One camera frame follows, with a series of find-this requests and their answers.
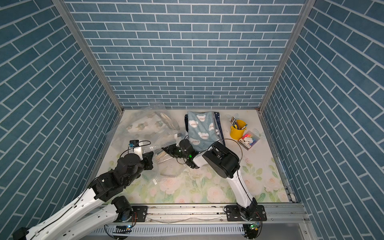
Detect navy blue star blanket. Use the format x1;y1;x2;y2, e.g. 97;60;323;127
184;111;226;145

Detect light blue bear blanket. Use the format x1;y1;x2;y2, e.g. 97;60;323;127
187;110;223;152

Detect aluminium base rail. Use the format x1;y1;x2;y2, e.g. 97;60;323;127
64;203;310;226

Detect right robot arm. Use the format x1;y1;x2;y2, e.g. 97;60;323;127
163;139;267;223

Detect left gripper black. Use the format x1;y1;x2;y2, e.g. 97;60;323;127
123;150;156;187

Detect cream bear print blanket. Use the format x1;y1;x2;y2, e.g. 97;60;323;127
126;112;180;135

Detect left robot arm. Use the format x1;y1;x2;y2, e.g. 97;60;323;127
12;152;154;240

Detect yellow metal pen bucket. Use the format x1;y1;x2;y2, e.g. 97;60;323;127
230;120;247;141

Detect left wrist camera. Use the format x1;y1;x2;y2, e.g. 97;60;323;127
129;140;143;160

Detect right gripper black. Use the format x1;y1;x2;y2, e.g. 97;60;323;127
162;143;191;161

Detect clear plastic vacuum bag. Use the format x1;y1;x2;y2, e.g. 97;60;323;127
107;103;187;181

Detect clear box of stationery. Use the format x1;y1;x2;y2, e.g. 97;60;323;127
238;129;261;150

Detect pens in bucket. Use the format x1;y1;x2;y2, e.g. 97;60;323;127
230;117;239;130

